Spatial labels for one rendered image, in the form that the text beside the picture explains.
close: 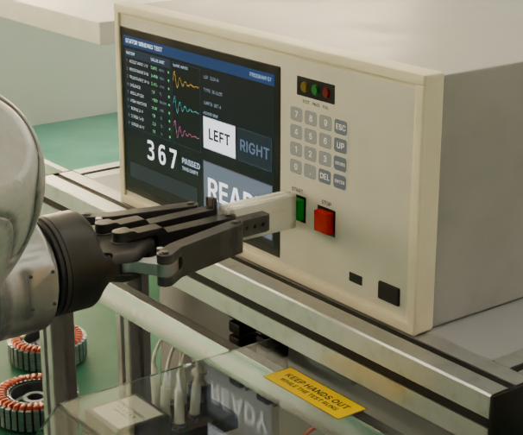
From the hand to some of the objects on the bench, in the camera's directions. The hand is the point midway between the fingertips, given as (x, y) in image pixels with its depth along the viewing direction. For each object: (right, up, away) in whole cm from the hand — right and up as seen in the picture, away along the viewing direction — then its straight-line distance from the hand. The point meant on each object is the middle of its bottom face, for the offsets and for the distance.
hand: (258, 216), depth 104 cm
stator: (-29, -26, +60) cm, 71 cm away
